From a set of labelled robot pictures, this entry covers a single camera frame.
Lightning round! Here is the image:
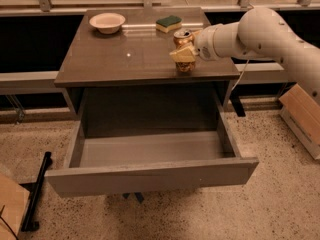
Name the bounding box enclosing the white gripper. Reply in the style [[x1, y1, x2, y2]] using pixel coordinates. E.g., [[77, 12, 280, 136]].
[[169, 24, 220, 63]]

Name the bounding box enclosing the cardboard box right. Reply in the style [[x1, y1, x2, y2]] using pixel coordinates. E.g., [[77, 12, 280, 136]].
[[279, 84, 320, 160]]

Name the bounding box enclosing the white cable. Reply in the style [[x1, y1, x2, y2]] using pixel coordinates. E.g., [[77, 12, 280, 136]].
[[230, 58, 250, 92]]

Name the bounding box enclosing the grey cabinet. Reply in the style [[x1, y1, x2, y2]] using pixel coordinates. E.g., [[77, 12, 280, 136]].
[[55, 8, 239, 118]]

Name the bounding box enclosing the open grey top drawer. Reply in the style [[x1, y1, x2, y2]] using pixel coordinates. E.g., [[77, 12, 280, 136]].
[[46, 84, 258, 197]]

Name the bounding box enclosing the cardboard box left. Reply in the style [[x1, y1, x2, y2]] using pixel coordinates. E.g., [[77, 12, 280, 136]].
[[0, 173, 30, 240]]

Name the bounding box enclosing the green yellow sponge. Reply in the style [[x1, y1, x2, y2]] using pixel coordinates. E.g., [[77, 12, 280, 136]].
[[156, 15, 182, 33]]

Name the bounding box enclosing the white bowl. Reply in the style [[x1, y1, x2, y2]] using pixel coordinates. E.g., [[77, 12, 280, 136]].
[[89, 13, 125, 34]]

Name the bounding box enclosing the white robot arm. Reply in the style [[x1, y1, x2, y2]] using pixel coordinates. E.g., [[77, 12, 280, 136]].
[[170, 8, 320, 103]]

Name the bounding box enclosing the cardboard box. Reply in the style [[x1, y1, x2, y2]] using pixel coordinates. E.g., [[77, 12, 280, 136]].
[[0, 173, 30, 240], [279, 84, 320, 160]]

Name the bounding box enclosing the black metal bar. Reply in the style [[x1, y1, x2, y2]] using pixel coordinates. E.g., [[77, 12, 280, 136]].
[[21, 151, 52, 232]]

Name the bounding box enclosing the orange soda can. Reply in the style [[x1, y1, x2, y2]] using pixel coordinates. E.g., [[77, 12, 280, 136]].
[[173, 29, 196, 73]]

